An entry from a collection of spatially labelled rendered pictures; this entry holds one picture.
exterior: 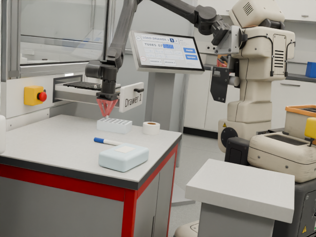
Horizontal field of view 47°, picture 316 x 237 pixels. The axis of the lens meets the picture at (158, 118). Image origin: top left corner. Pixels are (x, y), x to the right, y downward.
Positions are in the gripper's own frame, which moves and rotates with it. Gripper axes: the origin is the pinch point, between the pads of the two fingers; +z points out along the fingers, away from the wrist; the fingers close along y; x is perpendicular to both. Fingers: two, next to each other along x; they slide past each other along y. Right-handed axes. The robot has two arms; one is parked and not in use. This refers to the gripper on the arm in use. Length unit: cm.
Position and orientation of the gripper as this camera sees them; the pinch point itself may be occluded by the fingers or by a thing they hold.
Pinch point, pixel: (106, 114)
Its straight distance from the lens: 155.9
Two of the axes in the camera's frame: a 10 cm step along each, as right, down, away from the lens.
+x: 9.5, 1.7, -2.5
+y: -2.8, 1.6, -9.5
